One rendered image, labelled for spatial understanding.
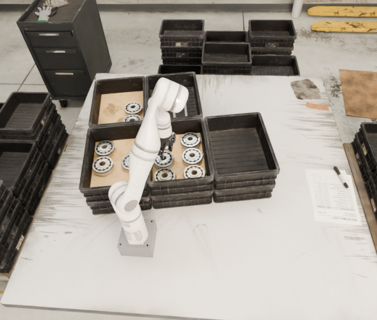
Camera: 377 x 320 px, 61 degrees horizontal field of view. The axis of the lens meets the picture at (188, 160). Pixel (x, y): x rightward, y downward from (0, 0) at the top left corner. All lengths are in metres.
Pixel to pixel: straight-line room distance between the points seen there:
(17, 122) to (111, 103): 0.89
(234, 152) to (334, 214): 0.56
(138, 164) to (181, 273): 0.58
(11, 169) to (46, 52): 1.05
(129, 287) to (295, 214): 0.84
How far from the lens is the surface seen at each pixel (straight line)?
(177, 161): 1.62
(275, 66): 3.06
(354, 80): 3.78
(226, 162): 1.62
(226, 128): 1.76
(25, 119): 2.66
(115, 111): 1.94
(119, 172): 1.62
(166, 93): 1.02
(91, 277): 1.54
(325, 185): 1.80
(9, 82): 4.05
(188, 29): 3.32
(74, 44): 2.90
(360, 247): 1.67
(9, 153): 2.63
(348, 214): 1.74
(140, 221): 1.33
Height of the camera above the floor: 2.08
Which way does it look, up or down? 51 degrees down
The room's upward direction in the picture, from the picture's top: 3 degrees counter-clockwise
